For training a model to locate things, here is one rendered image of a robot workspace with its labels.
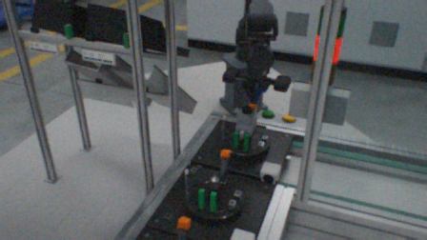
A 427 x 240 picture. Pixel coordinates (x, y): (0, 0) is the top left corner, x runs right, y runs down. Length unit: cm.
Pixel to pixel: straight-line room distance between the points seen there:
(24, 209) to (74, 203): 13
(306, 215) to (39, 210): 70
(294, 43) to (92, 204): 335
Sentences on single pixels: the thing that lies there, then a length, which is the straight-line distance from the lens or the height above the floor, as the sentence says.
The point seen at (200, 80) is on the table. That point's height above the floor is 86.
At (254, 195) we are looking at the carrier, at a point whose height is 97.
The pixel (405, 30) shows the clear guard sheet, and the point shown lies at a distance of 82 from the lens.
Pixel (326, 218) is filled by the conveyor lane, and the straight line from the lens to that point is 104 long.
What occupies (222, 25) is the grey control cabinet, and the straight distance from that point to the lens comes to 441.
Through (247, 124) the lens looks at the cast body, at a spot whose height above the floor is 106.
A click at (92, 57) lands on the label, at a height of 128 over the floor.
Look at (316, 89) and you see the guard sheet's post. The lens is 85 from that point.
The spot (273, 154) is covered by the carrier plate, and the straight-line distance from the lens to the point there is 114.
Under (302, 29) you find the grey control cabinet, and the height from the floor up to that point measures 38.
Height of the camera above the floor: 162
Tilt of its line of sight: 31 degrees down
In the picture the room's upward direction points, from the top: 1 degrees clockwise
